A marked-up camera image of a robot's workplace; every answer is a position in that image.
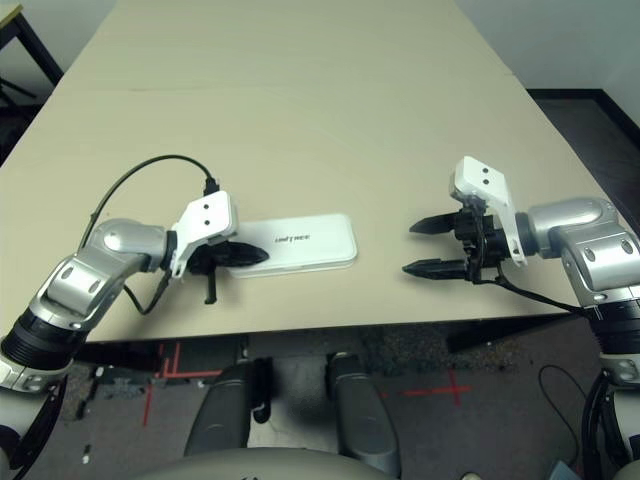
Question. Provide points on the black skirting board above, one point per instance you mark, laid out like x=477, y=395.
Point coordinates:
x=565, y=93

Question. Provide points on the blue grey floor object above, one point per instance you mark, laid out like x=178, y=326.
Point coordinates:
x=561, y=471

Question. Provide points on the wooden side table black legs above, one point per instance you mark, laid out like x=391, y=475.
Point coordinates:
x=42, y=55

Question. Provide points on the white shoe tip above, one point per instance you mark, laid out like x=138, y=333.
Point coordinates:
x=472, y=476

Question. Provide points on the white plastic pencil case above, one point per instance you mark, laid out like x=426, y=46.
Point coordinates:
x=310, y=250

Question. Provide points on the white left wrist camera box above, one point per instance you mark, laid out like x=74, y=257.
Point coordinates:
x=210, y=215

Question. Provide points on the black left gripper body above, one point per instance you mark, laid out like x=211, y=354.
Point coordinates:
x=205, y=262

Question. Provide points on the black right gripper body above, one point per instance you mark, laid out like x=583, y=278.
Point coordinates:
x=485, y=245

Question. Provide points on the black tripod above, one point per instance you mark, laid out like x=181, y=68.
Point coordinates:
x=15, y=90

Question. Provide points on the pale grey robot torso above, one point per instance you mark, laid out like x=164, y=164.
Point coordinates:
x=250, y=467

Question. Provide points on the grey robot thigh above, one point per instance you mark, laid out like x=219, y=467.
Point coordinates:
x=360, y=415
x=225, y=415

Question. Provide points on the grey robot left thigh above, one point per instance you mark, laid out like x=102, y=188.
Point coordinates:
x=225, y=415

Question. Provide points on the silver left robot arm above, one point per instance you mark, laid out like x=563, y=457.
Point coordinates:
x=90, y=270

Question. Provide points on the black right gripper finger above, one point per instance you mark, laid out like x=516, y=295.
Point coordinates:
x=435, y=225
x=440, y=269

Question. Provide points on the grey robot right thigh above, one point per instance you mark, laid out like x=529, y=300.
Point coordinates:
x=360, y=415

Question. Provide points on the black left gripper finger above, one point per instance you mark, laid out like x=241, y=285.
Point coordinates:
x=247, y=250
x=240, y=260

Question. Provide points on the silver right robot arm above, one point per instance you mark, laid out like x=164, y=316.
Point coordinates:
x=580, y=230

